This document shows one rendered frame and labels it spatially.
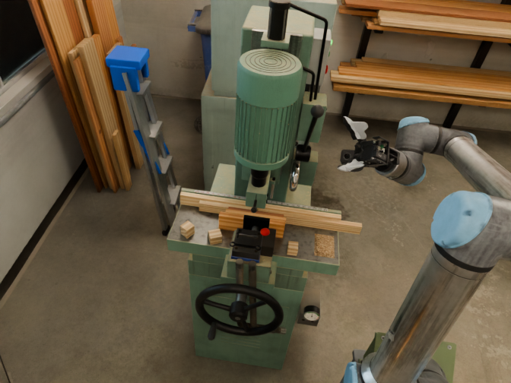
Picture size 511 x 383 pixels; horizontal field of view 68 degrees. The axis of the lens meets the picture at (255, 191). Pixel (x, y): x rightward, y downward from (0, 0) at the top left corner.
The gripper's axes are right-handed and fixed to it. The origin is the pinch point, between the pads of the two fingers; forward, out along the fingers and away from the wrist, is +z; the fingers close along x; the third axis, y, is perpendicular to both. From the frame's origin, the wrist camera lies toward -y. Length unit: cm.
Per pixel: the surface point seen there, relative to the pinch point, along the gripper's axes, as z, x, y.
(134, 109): 23, -27, -112
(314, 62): -2.7, -31.5, -16.8
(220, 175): -11, 1, -77
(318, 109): 12.6, -4.4, 3.2
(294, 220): -17.8, 19.5, -31.9
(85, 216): 11, 25, -203
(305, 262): -17.5, 34.0, -23.6
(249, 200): 2.2, 16.2, -34.1
